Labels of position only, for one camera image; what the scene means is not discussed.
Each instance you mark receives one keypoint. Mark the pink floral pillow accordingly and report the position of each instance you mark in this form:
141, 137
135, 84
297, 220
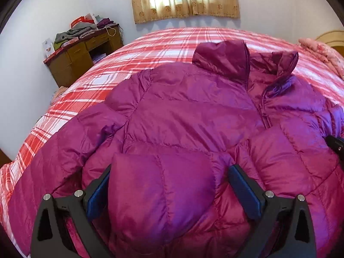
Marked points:
325, 53

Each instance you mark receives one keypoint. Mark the pink clothes heap on floor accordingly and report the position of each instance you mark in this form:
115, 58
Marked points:
57, 94

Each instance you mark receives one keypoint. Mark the wooden headboard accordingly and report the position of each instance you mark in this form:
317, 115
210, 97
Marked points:
334, 39

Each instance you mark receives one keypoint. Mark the grey clothes pile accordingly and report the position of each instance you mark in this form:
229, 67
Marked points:
78, 29

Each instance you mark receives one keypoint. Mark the red box on desk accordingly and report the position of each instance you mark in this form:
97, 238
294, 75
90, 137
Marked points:
83, 19

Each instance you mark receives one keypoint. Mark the purple puffer jacket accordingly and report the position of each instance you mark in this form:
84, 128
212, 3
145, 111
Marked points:
169, 135

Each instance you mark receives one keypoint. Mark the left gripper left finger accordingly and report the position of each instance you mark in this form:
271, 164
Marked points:
50, 236

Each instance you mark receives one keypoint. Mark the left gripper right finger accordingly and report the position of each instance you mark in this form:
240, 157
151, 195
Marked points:
283, 226

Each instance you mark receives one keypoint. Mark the purple folded clothes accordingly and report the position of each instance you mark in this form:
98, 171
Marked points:
104, 22

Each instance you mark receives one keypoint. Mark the white card on desk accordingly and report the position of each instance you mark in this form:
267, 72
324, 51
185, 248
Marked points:
48, 47

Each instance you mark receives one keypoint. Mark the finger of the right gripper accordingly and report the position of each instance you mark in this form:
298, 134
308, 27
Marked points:
336, 144

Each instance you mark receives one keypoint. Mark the wooden desk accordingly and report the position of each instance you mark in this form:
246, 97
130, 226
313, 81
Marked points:
69, 63

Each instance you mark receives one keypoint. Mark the red plaid bed sheet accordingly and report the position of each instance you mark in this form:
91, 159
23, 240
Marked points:
148, 51

